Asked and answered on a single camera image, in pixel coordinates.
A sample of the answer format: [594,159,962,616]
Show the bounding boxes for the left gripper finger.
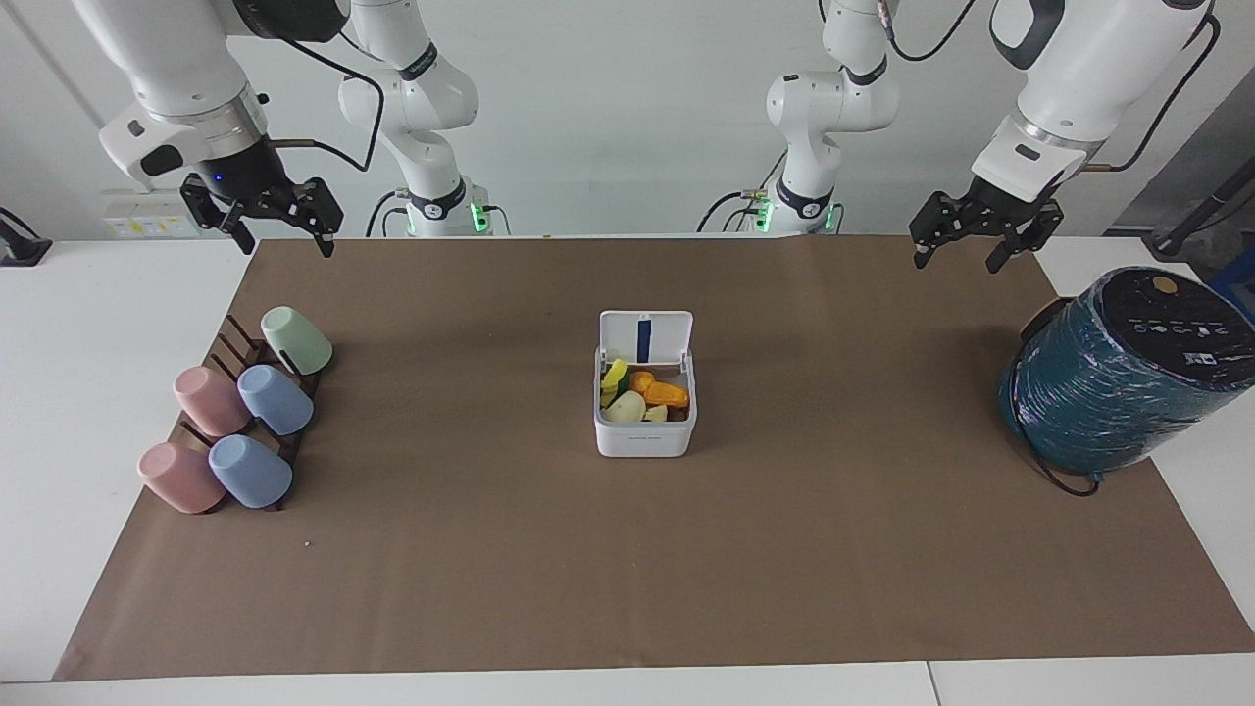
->
[984,200,1066,276]
[908,190,985,272]

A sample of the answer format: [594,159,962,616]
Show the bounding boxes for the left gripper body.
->
[965,175,1046,228]

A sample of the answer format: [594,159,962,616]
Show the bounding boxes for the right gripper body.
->
[199,135,301,213]

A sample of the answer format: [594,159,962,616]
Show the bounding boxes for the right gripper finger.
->
[259,177,345,259]
[180,175,257,257]

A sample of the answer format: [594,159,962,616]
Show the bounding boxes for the white small trash can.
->
[593,310,699,459]

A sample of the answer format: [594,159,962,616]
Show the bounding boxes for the brown wooden cup rack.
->
[167,314,326,514]

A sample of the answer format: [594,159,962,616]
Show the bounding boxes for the green plastic cup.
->
[260,306,334,377]

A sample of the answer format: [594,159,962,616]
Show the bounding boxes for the black stand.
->
[0,206,54,268]
[1142,157,1255,260]

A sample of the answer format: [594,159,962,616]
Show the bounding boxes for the teal wrapped round appliance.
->
[997,265,1255,479]

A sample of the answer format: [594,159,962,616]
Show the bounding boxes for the pink plastic cup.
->
[174,365,253,439]
[137,441,228,515]

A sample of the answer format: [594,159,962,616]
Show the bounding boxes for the blue plastic cup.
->
[207,434,294,511]
[237,364,316,437]

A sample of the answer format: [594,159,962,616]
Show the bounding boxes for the white wall socket strip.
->
[102,190,201,242]

